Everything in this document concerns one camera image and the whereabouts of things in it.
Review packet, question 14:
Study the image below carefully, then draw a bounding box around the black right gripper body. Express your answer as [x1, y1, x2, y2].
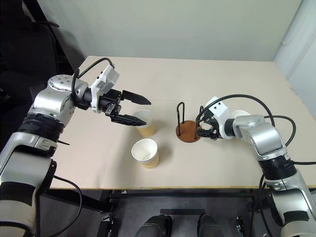
[203, 112, 221, 142]

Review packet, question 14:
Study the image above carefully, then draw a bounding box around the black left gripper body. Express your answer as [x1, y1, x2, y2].
[98, 89, 123, 122]

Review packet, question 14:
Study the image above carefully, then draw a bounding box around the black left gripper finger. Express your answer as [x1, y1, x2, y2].
[121, 90, 152, 105]
[110, 113, 147, 127]

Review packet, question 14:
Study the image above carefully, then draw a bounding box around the wire cup holder wooden base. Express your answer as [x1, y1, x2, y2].
[175, 101, 205, 143]

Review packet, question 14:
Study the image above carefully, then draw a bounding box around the black flat plate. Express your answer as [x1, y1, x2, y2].
[159, 208, 205, 218]

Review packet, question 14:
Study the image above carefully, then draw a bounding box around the dark rounded shape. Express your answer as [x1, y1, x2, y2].
[197, 213, 224, 237]
[139, 214, 173, 237]

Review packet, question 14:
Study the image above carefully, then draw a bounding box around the black office chair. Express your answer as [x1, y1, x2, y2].
[0, 0, 75, 117]

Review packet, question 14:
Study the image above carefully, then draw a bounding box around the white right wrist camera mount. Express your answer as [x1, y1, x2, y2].
[204, 96, 235, 140]

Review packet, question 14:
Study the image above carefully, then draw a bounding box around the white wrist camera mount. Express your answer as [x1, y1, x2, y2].
[204, 96, 235, 140]
[89, 64, 121, 114]

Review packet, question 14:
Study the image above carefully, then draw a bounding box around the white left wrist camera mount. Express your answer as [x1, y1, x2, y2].
[89, 64, 121, 114]

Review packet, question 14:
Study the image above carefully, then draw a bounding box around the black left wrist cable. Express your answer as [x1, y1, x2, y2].
[71, 57, 116, 99]

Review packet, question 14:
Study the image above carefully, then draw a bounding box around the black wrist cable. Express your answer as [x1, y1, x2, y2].
[71, 57, 116, 99]
[203, 94, 297, 149]

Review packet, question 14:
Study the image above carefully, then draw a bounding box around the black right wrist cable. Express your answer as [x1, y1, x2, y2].
[203, 94, 297, 149]

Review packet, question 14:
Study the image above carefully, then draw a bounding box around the black right shoulder cable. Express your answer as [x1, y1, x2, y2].
[257, 172, 270, 237]

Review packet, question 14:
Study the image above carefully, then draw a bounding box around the black shoulder cable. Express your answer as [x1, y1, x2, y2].
[32, 174, 82, 237]
[257, 172, 270, 237]

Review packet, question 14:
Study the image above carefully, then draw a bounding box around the black left shoulder cable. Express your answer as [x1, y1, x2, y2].
[32, 174, 82, 237]

